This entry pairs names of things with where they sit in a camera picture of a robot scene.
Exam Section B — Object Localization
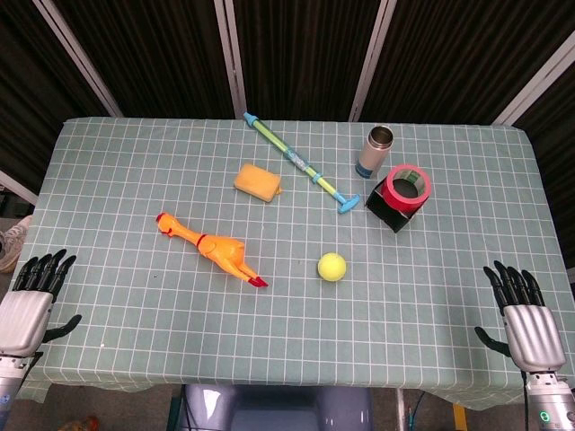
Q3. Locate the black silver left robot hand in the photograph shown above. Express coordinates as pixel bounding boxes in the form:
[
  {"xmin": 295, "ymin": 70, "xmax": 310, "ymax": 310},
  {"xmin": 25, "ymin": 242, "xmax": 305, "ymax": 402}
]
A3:
[{"xmin": 0, "ymin": 249, "xmax": 83, "ymax": 356}]

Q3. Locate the yellow tennis ball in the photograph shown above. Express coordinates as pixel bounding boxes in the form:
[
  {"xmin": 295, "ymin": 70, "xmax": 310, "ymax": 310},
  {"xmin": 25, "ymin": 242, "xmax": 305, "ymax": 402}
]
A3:
[{"xmin": 317, "ymin": 252, "xmax": 348, "ymax": 283}]

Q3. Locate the green blue water squirter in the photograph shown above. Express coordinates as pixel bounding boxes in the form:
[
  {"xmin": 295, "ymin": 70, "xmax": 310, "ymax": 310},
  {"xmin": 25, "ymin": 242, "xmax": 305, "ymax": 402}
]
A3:
[{"xmin": 243, "ymin": 111, "xmax": 362, "ymax": 216}]

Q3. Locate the red tape roll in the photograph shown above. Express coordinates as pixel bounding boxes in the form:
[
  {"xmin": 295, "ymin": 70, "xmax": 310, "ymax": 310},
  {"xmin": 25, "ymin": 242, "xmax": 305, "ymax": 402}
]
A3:
[{"xmin": 382, "ymin": 163, "xmax": 432, "ymax": 211}]

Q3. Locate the white sneaker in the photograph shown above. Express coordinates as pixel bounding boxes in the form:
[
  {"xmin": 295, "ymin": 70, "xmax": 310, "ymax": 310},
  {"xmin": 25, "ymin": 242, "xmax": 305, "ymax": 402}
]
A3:
[{"xmin": 0, "ymin": 215, "xmax": 33, "ymax": 274}]

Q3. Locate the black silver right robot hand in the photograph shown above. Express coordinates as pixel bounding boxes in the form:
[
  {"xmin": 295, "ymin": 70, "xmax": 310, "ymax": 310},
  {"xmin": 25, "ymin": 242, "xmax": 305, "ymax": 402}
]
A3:
[{"xmin": 474, "ymin": 259, "xmax": 567, "ymax": 373}]

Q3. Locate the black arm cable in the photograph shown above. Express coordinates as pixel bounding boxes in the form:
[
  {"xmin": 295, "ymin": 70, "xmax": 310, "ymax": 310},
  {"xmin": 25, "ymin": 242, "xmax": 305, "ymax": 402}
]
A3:
[{"xmin": 519, "ymin": 370, "xmax": 530, "ymax": 431}]

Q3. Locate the black cardboard box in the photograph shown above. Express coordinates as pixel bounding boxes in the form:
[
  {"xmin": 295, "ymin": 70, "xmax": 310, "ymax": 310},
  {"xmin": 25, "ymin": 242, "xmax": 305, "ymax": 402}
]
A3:
[{"xmin": 364, "ymin": 177, "xmax": 423, "ymax": 233}]

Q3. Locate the blue-grey robot torso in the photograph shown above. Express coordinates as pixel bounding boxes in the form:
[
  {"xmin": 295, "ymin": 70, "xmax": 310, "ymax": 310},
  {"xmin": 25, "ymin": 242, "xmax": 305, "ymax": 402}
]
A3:
[{"xmin": 181, "ymin": 383, "xmax": 374, "ymax": 431}]

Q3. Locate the steel thermos bottle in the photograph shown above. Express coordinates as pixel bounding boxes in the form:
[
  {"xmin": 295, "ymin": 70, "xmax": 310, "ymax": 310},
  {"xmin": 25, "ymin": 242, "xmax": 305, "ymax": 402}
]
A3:
[{"xmin": 356, "ymin": 125, "xmax": 394, "ymax": 180}]

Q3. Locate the yellow sponge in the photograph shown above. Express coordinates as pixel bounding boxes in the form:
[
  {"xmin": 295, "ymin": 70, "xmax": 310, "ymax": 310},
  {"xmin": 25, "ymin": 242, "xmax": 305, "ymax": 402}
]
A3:
[{"xmin": 233, "ymin": 163, "xmax": 283, "ymax": 203}]

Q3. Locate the white partition post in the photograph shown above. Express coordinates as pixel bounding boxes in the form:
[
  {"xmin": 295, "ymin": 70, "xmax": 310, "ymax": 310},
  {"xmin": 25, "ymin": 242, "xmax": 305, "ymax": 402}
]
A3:
[
  {"xmin": 491, "ymin": 33, "xmax": 575, "ymax": 127},
  {"xmin": 349, "ymin": 0, "xmax": 396, "ymax": 122},
  {"xmin": 33, "ymin": 0, "xmax": 123, "ymax": 118},
  {"xmin": 214, "ymin": 0, "xmax": 247, "ymax": 120}
]

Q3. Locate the white partition rail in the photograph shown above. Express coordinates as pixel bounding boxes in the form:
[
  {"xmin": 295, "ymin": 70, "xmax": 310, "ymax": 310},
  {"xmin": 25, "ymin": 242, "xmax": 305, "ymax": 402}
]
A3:
[{"xmin": 0, "ymin": 170, "xmax": 40, "ymax": 206}]

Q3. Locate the orange rubber chicken toy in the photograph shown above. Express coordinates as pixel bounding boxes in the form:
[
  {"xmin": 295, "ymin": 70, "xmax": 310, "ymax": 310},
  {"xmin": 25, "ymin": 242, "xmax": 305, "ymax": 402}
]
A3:
[{"xmin": 155, "ymin": 212, "xmax": 270, "ymax": 289}]

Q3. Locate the green checkered tablecloth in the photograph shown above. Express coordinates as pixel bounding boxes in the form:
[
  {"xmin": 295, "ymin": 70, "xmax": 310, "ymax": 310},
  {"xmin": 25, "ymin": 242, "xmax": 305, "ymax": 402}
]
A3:
[{"xmin": 0, "ymin": 117, "xmax": 575, "ymax": 412}]

